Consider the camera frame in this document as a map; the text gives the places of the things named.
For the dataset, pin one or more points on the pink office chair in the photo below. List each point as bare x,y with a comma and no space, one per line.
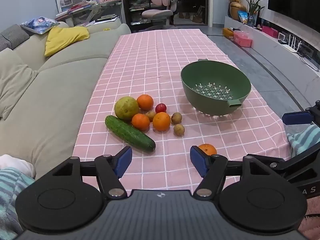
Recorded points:
157,12

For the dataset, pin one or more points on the pink checked tablecloth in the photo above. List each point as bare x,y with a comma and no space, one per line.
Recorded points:
162,62

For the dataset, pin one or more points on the red tomato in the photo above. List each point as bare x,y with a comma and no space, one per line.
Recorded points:
160,108

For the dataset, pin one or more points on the white marble cabinet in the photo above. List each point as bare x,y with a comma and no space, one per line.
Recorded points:
275,60

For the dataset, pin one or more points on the pink fluffy blanket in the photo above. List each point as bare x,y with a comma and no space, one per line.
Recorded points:
312,220

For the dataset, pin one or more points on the white router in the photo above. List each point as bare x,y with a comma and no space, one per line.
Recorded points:
293,45

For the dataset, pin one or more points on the blue snack bag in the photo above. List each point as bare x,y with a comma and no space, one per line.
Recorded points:
242,17

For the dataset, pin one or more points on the yellow cushion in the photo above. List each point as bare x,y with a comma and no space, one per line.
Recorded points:
65,38

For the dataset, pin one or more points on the cluttered desk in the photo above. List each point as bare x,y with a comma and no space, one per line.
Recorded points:
85,5

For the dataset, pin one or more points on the orange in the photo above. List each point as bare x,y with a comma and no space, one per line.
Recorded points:
208,149
161,121
145,101
140,121

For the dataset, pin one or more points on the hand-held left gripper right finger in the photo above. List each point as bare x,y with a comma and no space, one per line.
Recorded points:
199,161

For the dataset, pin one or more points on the green potted plant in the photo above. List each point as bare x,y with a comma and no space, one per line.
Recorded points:
253,7

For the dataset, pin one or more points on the person's striped clothing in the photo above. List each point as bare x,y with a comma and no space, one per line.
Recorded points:
12,197

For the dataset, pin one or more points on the green colander bowl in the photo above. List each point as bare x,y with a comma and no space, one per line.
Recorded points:
215,85

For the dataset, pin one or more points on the grey textured cushion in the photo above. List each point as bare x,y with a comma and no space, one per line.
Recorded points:
12,37

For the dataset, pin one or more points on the beige sofa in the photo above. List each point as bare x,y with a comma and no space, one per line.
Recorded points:
62,92

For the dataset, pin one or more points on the blue printed cushion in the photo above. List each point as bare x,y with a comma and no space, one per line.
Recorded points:
40,24

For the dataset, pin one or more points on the pale pink cloth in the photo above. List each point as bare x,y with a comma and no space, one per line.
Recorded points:
15,165

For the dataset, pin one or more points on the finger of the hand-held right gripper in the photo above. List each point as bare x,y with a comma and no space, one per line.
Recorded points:
285,165
296,118

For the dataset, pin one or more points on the pink storage box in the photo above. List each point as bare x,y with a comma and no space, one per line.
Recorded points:
242,39

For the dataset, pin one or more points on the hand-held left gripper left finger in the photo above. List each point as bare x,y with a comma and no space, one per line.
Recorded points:
123,161

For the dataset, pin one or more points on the orange box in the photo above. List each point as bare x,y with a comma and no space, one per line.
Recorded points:
228,33

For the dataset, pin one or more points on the black shelf unit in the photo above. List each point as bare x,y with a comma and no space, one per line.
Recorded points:
136,5

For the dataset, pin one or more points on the red box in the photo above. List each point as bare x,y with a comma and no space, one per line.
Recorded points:
270,31

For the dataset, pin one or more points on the gold vase with dried flowers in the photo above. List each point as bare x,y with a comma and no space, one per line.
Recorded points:
236,6

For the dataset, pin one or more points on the beige cushion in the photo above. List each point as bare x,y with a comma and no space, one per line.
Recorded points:
15,80

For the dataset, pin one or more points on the green cucumber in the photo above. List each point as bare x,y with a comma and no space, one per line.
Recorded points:
130,133

